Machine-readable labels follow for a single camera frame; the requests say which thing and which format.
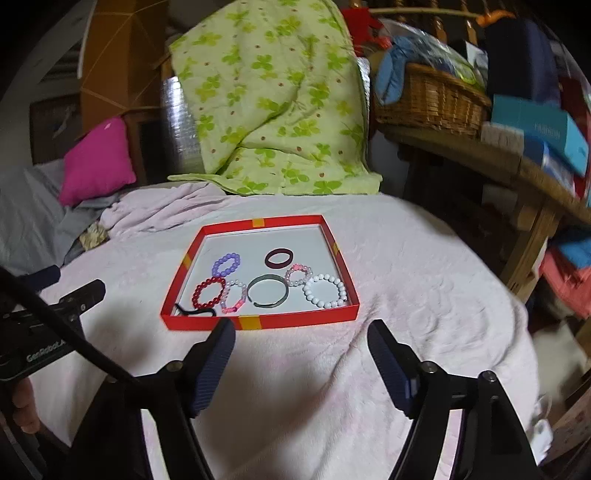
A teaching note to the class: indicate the white small box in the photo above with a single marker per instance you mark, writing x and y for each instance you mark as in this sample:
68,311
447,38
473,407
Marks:
502,137

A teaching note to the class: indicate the small floral cloth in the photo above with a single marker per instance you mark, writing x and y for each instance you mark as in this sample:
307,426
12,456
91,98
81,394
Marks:
94,236

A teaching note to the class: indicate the wicker basket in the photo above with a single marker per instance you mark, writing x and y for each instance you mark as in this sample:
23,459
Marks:
429,104

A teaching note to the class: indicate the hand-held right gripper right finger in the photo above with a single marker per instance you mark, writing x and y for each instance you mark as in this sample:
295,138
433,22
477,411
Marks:
392,369

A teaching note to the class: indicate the silver foil sheet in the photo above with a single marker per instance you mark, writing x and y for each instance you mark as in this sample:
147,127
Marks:
180,124

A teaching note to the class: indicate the wooden table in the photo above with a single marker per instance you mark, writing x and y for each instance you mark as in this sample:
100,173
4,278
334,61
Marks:
475,157

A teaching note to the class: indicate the person's left hand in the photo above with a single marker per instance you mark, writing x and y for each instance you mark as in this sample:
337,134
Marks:
25,406

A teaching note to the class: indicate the blue folded towel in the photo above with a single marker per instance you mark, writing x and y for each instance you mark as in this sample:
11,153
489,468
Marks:
575,249

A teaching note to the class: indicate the clear plastic bag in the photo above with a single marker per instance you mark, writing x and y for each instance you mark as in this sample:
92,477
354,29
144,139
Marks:
443,55

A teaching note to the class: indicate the dark navy garment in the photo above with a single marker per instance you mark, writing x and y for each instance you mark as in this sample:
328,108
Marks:
521,60

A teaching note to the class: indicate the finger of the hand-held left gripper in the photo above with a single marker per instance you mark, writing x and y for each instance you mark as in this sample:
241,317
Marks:
41,277
83,295

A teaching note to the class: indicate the coral folded towel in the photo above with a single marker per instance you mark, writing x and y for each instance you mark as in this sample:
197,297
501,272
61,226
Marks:
565,286

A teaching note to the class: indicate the red shallow cardboard box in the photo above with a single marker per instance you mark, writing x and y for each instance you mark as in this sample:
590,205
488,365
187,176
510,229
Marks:
277,230

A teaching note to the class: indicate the grey bed sheet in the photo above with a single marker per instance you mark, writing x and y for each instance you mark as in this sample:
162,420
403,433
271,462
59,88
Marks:
32,217

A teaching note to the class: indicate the blue cloth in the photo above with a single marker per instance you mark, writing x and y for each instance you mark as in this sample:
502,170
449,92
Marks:
392,69

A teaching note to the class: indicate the green floral quilt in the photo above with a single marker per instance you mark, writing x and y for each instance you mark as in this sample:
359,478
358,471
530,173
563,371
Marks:
268,92

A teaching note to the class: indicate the red cloth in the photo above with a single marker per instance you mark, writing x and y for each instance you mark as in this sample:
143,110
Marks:
364,25

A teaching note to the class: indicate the magenta pillow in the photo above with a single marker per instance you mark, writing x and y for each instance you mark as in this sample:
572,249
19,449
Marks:
97,161

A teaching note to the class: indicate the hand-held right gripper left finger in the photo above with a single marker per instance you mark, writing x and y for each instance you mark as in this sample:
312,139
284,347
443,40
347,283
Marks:
212,367

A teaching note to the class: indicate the teal cardboard box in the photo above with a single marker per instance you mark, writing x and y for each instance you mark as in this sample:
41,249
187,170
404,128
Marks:
540,127

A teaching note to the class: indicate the blue small box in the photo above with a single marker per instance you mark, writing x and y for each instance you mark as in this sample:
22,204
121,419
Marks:
549,161

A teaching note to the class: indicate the silver metal bangle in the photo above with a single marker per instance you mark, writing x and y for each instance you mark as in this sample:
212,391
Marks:
251,296

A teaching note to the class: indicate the wooden spindle rail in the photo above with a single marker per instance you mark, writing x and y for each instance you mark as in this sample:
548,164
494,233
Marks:
438,11

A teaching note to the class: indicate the brown cardboard box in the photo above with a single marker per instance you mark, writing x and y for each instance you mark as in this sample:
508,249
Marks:
120,55

